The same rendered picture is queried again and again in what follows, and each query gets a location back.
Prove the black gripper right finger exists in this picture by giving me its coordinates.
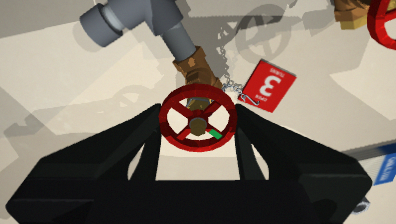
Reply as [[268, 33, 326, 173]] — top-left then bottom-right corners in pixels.
[[234, 104, 373, 224]]

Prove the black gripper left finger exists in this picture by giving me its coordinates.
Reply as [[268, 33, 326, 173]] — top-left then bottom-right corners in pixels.
[[25, 103, 162, 180]]

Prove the red number tag with silver chain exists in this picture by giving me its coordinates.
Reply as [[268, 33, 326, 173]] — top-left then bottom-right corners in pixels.
[[221, 60, 297, 113]]

